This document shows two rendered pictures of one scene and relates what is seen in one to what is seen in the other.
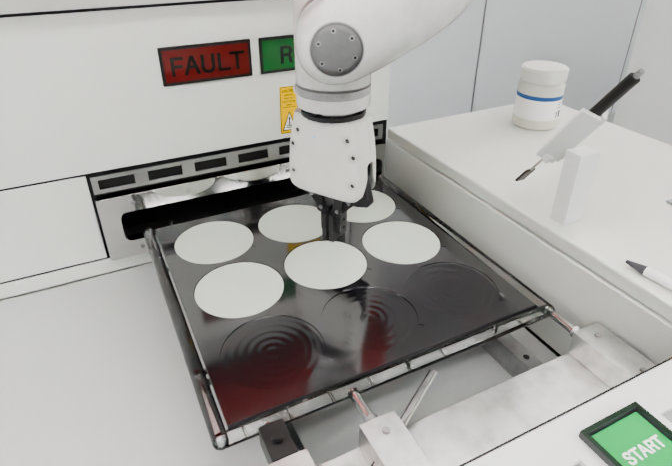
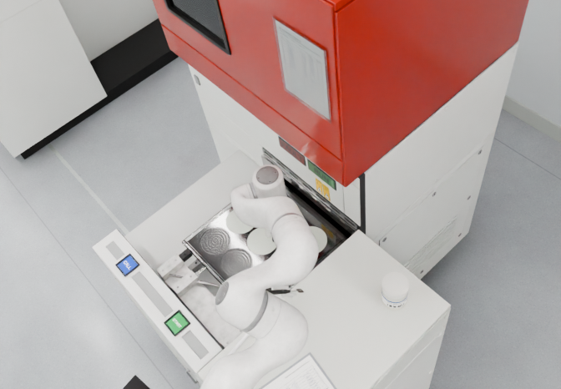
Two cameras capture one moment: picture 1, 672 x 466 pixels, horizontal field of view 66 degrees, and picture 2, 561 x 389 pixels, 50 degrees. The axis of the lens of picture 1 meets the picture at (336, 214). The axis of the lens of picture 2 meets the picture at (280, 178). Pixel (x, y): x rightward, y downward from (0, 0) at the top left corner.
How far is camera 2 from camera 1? 1.66 m
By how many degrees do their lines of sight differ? 62
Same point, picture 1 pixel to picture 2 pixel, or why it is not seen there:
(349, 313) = (236, 256)
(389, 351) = (222, 271)
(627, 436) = (179, 320)
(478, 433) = (204, 302)
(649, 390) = (197, 328)
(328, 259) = (265, 240)
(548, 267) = not seen: hidden behind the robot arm
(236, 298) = (235, 221)
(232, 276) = not seen: hidden behind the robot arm
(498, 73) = not seen: outside the picture
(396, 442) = (188, 280)
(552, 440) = (177, 305)
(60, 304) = (246, 169)
